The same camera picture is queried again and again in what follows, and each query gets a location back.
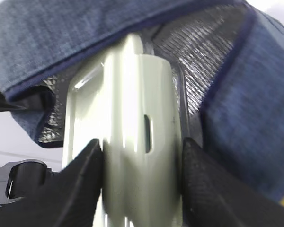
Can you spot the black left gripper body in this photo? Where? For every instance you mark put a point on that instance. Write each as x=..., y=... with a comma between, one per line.
x=20, y=179

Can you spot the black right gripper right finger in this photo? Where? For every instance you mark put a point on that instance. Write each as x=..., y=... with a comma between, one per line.
x=212, y=197

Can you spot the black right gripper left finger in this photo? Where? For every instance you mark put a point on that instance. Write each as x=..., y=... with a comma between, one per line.
x=67, y=200

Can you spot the green lidded glass food container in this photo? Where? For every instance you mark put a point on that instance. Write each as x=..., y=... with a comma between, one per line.
x=125, y=97

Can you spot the navy blue lunch bag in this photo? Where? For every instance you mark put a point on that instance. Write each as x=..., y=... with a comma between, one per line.
x=231, y=55

